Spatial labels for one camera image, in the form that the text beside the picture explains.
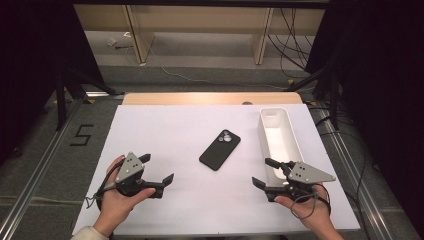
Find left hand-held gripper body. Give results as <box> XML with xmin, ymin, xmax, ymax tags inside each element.
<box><xmin>114</xmin><ymin>151</ymin><xmax>158</xmax><ymax>198</ymax></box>

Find wooden table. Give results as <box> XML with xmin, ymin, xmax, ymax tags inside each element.
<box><xmin>121</xmin><ymin>92</ymin><xmax>304</xmax><ymax>107</ymax></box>

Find bundle of black cables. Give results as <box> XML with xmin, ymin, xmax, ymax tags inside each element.
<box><xmin>267</xmin><ymin>8</ymin><xmax>315</xmax><ymax>80</ymax></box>

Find person's left hand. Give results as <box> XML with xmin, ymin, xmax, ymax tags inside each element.
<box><xmin>92</xmin><ymin>155</ymin><xmax>157</xmax><ymax>237</ymax></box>

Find white board mat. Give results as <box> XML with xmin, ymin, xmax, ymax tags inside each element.
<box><xmin>72</xmin><ymin>104</ymin><xmax>361</xmax><ymax>236</ymax></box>

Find person's right hand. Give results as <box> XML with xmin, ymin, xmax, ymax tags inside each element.
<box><xmin>274</xmin><ymin>184</ymin><xmax>338</xmax><ymax>234</ymax></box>

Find aluminium floor rail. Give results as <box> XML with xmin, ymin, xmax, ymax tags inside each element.
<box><xmin>0</xmin><ymin>99</ymin><xmax>85</xmax><ymax>240</ymax></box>
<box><xmin>313</xmin><ymin>105</ymin><xmax>395</xmax><ymax>240</ymax></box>

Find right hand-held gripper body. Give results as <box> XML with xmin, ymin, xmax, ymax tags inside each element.
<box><xmin>266</xmin><ymin>160</ymin><xmax>337</xmax><ymax>204</ymax></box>

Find beige wooden shelf unit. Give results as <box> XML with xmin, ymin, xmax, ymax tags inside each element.
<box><xmin>73</xmin><ymin>4</ymin><xmax>327</xmax><ymax>66</ymax></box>

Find white plastic bin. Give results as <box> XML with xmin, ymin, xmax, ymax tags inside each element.
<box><xmin>257</xmin><ymin>107</ymin><xmax>305</xmax><ymax>188</ymax></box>

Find black metal stand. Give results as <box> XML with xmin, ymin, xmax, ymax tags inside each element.
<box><xmin>54</xmin><ymin>67</ymin><xmax>125</xmax><ymax>132</ymax></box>
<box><xmin>284</xmin><ymin>64</ymin><xmax>342</xmax><ymax>132</ymax></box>

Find left hand-held gripper black cable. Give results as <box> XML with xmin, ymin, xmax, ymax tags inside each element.
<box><xmin>84</xmin><ymin>161</ymin><xmax>122</xmax><ymax>210</ymax></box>

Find black curtain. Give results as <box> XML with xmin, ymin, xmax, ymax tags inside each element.
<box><xmin>305</xmin><ymin>0</ymin><xmax>424</xmax><ymax>231</ymax></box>
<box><xmin>0</xmin><ymin>0</ymin><xmax>105</xmax><ymax>165</ymax></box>

